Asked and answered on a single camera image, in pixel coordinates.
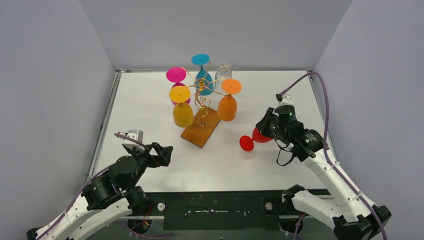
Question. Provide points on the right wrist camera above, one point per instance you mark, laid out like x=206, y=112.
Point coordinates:
x=285, y=99

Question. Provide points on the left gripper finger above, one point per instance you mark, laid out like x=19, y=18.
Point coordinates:
x=156, y=162
x=162, y=151

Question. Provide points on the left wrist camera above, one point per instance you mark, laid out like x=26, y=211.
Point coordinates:
x=133, y=137

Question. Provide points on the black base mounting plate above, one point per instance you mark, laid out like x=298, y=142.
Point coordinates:
x=229, y=210

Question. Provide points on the magenta wine glass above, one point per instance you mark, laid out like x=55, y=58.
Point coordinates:
x=177, y=78

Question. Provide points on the clear patterned wine glass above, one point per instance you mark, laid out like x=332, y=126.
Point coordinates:
x=223, y=72

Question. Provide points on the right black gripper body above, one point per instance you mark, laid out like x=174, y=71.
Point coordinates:
x=277, y=131

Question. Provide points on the yellow wine glass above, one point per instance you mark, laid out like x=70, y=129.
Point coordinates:
x=183, y=115

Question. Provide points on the blue wine glass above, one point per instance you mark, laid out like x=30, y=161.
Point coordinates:
x=202, y=60

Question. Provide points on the red wine glass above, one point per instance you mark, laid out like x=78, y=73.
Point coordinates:
x=247, y=143

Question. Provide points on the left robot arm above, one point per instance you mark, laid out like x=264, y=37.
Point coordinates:
x=110, y=194

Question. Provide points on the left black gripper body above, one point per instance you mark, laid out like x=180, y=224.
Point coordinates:
x=154, y=155

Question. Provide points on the orange wine glass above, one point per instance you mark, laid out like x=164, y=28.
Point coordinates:
x=227, y=106

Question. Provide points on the gold wire rack wooden base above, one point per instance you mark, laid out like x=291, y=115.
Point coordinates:
x=205, y=120

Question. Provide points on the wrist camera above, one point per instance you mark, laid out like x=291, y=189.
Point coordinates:
x=285, y=99
x=133, y=137

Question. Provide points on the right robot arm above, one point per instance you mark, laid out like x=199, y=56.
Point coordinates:
x=353, y=216

